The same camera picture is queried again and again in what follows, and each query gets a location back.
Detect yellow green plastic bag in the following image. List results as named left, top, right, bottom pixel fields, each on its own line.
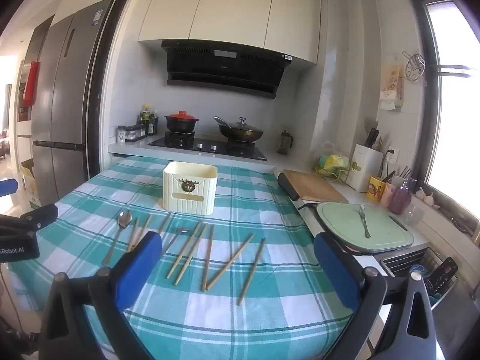
left=313, top=142, right=361, bottom=178

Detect large metal spoon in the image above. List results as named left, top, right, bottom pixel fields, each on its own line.
left=101, top=210, right=133, bottom=265

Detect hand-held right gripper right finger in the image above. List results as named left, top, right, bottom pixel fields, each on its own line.
left=313, top=232, right=437, bottom=360

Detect metal fork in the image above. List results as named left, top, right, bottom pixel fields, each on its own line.
left=358, top=205, right=372, bottom=239

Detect black gas hob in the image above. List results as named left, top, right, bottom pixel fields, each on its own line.
left=147, top=132, right=268, bottom=161

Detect pink cup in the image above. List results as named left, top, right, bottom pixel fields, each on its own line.
left=380, top=181, right=398, bottom=207

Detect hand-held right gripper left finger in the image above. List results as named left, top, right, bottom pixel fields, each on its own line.
left=37, top=231, right=163, bottom=360

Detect wooden cutting board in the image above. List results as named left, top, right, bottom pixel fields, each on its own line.
left=282, top=169, right=350, bottom=204

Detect purple bottle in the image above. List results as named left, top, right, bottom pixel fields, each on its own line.
left=387, top=179, right=413, bottom=215

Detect white wall cabinet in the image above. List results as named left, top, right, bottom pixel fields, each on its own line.
left=137, top=0, right=323, bottom=65

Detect cardboard box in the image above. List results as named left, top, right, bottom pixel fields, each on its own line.
left=20, top=157, right=42, bottom=208

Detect cream ribbed utensil holder box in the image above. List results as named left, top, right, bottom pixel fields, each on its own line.
left=163, top=161, right=218, bottom=217

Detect black clay pot red lid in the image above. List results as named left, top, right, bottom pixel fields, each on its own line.
left=164, top=110, right=200, bottom=134

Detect garlic bulbs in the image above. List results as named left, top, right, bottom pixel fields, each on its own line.
left=415, top=186, right=436, bottom=207

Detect white knife block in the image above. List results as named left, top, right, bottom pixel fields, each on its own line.
left=350, top=120, right=384, bottom=193

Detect red hanging item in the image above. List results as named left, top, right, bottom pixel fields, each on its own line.
left=22, top=61, right=41, bottom=108

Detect wire dish basket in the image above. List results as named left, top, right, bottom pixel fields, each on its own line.
left=380, top=247, right=460, bottom=309

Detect black range hood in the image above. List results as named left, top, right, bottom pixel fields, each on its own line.
left=161, top=40, right=293, bottom=100

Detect dark door frame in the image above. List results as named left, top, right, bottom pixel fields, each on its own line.
left=85, top=0, right=140, bottom=174

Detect hanging paper bag holder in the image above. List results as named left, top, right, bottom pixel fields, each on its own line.
left=378, top=62, right=406, bottom=112

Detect teal checked tablecloth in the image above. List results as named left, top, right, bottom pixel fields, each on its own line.
left=7, top=155, right=355, bottom=360

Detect small metal spoon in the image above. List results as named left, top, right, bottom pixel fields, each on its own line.
left=161, top=227, right=191, bottom=256

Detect glass french press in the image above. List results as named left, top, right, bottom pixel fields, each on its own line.
left=277, top=130, right=295, bottom=155

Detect hanging metal trivet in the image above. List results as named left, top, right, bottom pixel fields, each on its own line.
left=402, top=51, right=428, bottom=84

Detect yellow printed mug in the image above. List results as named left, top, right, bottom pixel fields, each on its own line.
left=368, top=175, right=387, bottom=200

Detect green cutting board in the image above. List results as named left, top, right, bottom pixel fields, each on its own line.
left=316, top=201, right=415, bottom=252

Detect black rolled mat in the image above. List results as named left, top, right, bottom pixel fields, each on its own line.
left=276, top=172, right=301, bottom=202

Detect grey steel refrigerator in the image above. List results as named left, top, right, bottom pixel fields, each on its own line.
left=31, top=0, right=115, bottom=208

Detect dark wok with glass lid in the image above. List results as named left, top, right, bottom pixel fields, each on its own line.
left=213, top=116, right=265, bottom=143

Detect dark window frame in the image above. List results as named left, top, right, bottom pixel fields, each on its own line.
left=412, top=0, right=480, bottom=235

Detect clear glass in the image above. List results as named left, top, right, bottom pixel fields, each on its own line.
left=401, top=202, right=427, bottom=228

